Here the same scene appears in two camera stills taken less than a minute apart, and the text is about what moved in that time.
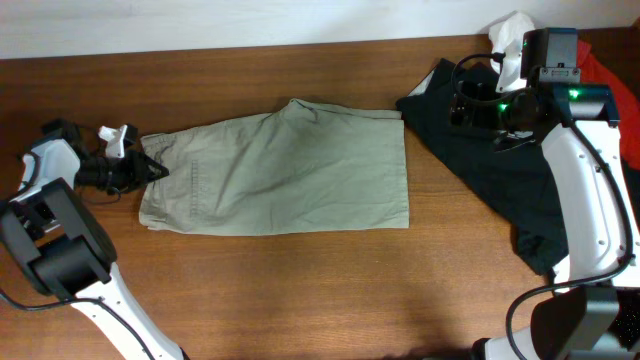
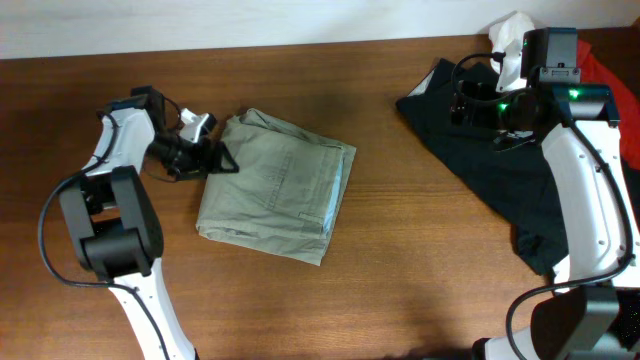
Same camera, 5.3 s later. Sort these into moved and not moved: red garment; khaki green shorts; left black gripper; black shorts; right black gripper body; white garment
Moved: left black gripper; khaki green shorts
Not moved: right black gripper body; white garment; black shorts; red garment
